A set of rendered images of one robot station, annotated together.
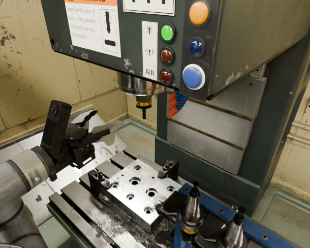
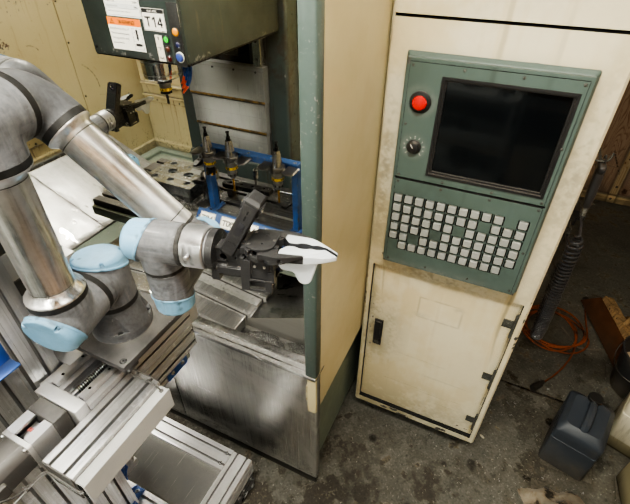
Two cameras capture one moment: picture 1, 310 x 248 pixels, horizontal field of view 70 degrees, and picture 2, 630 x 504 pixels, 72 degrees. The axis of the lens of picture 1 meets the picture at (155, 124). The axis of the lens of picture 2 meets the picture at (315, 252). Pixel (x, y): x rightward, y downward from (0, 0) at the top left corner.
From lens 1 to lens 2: 1.41 m
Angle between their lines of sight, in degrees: 14
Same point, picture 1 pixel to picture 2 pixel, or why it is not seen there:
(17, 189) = (104, 126)
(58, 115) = (115, 89)
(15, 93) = not seen: hidden behind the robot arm
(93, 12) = (128, 29)
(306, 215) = not seen: hidden behind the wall
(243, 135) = (263, 120)
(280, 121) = (285, 102)
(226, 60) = (191, 49)
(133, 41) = (152, 43)
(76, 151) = (127, 113)
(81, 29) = (120, 38)
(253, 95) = (259, 82)
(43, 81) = not seen: hidden behind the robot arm
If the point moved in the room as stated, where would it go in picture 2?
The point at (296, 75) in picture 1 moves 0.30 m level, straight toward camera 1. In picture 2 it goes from (284, 61) to (258, 79)
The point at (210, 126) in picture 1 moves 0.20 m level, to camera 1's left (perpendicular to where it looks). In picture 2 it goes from (237, 119) to (199, 123)
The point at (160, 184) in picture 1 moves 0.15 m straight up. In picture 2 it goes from (196, 170) to (191, 141)
